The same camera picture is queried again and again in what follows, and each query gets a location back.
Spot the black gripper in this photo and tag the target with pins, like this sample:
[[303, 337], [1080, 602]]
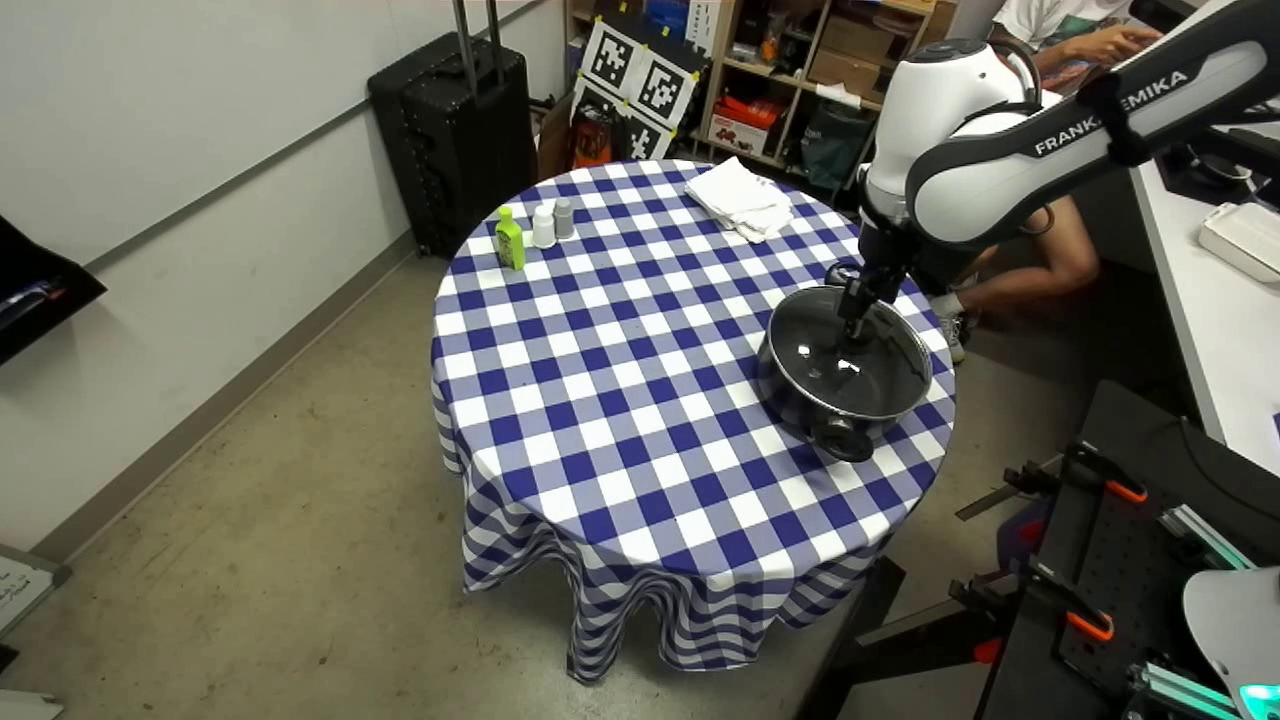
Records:
[[883, 262]]

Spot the glass pot lid black knob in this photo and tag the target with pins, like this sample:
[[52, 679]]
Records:
[[832, 365]]

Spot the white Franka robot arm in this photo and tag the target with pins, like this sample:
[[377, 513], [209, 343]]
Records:
[[1003, 145]]

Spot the black cooking pot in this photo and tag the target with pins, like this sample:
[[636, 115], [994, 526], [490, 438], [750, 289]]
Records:
[[812, 422]]

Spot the white folded napkin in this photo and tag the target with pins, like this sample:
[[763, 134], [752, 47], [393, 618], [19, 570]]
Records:
[[740, 198]]

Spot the dark green bag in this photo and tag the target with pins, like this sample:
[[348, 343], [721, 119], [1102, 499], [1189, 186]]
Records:
[[832, 145]]

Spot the person in black shirt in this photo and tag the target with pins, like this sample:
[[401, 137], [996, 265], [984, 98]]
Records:
[[1041, 273]]

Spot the red box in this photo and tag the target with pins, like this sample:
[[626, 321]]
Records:
[[746, 122]]

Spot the blue white checkered tablecloth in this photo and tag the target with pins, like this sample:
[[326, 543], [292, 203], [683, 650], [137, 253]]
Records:
[[626, 402]]

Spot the wooden storage shelf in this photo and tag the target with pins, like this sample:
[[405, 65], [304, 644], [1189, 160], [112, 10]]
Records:
[[801, 72]]

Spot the cardboard box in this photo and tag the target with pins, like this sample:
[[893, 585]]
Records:
[[846, 58]]

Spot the gray shaker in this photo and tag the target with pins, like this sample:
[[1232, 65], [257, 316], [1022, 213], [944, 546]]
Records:
[[561, 221]]

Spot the white fiducial marker board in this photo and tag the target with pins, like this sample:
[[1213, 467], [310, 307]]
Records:
[[644, 72], [607, 125]]

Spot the white shaker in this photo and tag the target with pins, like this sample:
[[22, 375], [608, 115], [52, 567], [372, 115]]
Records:
[[542, 224]]

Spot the person in white shirt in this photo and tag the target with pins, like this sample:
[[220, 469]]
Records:
[[1062, 24]]

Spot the white desk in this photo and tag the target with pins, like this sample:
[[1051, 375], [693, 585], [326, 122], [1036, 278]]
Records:
[[1213, 344]]

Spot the green plastic bottle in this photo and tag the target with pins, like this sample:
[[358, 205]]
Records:
[[511, 243]]

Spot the white keyboard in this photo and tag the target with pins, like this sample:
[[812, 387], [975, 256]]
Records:
[[1246, 243]]

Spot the black work stand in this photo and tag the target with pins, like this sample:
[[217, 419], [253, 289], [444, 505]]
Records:
[[1146, 585]]

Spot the black suitcase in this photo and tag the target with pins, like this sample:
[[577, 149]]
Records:
[[455, 125]]

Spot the black flat screen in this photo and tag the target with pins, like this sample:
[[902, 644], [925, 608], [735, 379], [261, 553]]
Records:
[[41, 284]]

